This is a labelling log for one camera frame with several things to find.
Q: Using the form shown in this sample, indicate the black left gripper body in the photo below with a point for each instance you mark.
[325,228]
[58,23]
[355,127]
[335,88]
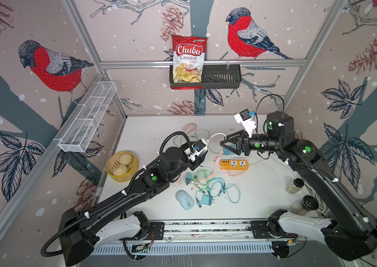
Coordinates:
[197,162]

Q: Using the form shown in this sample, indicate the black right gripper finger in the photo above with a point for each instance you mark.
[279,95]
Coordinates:
[231,146]
[234,137]

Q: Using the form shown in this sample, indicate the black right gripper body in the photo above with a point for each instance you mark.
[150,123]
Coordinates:
[246,146]

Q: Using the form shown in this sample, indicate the teal USB charger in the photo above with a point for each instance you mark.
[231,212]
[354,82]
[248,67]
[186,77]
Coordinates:
[189,178]
[205,200]

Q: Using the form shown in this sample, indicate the light blue wireless mouse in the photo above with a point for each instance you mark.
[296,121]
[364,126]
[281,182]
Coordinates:
[184,199]

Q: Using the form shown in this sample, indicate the pink wireless mouse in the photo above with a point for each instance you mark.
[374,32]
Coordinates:
[189,128]
[176,183]

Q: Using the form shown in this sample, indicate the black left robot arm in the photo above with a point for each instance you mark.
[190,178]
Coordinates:
[81,232]

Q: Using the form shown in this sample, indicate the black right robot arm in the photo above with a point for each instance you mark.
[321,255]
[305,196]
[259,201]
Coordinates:
[351,232]

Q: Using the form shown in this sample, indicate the blue power strip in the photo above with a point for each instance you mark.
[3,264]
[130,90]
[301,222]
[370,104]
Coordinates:
[227,152]

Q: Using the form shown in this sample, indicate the orange power strip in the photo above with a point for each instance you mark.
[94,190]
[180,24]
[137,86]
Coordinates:
[234,165]

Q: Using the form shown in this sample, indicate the clear shaker bottle black cap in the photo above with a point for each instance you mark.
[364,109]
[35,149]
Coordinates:
[294,186]

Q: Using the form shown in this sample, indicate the white steamed bun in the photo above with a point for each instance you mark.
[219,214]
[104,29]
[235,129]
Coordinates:
[120,170]
[125,158]

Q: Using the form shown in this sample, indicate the yellow bamboo steamer basket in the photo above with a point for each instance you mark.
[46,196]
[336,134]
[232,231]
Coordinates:
[132,168]

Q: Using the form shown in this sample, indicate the Chuba cassava chips bag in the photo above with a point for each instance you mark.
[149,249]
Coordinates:
[188,58]

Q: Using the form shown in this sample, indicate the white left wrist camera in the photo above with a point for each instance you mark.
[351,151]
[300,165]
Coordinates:
[191,149]

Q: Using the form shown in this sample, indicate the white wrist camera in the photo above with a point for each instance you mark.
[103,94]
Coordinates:
[191,149]
[247,119]

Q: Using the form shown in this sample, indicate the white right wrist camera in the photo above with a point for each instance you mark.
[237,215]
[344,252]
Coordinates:
[247,119]

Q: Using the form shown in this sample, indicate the black wire wall basket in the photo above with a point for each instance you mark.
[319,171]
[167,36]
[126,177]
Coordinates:
[213,77]

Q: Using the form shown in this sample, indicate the aluminium front rail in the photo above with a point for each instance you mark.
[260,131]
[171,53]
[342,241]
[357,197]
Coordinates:
[217,237]

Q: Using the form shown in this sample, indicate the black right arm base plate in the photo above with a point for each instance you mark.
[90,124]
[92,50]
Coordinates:
[265,229]

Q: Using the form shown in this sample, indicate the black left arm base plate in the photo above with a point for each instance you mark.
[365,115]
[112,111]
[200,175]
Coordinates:
[155,232]

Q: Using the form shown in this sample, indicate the white wire wall shelf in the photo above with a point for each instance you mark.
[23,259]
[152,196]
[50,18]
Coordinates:
[83,127]

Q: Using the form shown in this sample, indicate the aluminium frame corner post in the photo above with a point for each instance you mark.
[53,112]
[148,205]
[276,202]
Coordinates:
[85,37]

